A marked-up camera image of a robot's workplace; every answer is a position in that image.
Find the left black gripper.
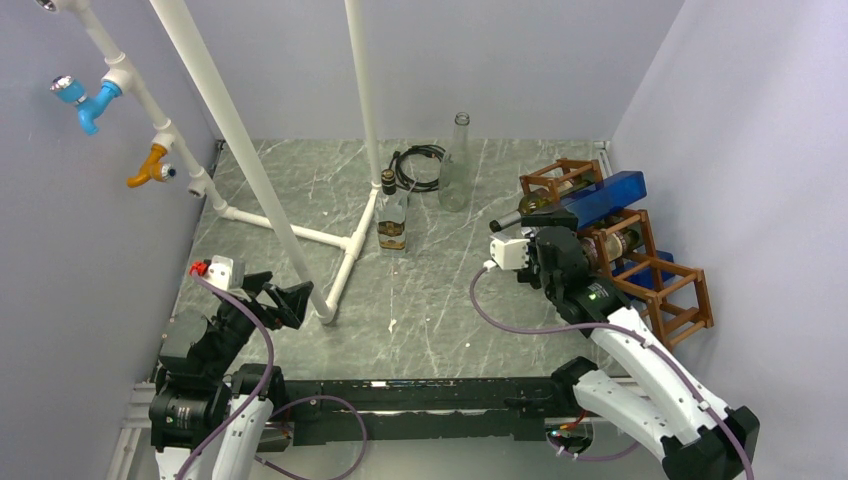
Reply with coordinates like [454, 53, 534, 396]
[204, 271, 312, 377]

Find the green wine bottle silver neck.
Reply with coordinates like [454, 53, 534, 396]
[580, 228, 644, 269]

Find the tall blue liquid bottle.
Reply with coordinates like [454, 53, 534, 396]
[540, 171, 647, 231]

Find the blue clear bottle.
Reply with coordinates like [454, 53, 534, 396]
[612, 250, 674, 289]

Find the tall clear glass bottle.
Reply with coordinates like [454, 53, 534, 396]
[438, 112, 472, 212]

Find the clear square liquor bottle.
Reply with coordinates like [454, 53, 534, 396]
[376, 169, 408, 255]

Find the dark green wine bottle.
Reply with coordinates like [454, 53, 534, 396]
[489, 188, 560, 233]

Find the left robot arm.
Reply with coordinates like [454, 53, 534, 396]
[148, 265, 314, 479]

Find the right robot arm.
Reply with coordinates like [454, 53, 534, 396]
[520, 209, 760, 479]

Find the brown wooden wine rack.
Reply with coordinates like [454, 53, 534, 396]
[519, 159, 714, 350]

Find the orange plastic faucet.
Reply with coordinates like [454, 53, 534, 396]
[126, 143, 176, 188]

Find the blue plastic faucet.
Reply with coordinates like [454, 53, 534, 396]
[49, 75, 123, 135]

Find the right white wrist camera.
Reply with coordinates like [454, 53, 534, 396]
[489, 232, 530, 271]

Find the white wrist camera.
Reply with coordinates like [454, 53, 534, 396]
[489, 232, 530, 271]
[189, 255, 246, 291]

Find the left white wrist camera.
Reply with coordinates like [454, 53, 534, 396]
[189, 255, 246, 291]

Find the black coiled cable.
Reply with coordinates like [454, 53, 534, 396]
[387, 144, 446, 194]

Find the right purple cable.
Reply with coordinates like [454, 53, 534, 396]
[469, 264, 757, 480]

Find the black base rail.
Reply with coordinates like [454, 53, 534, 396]
[269, 377, 583, 446]

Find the white PVC pipe frame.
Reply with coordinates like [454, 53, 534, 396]
[38, 1, 381, 325]

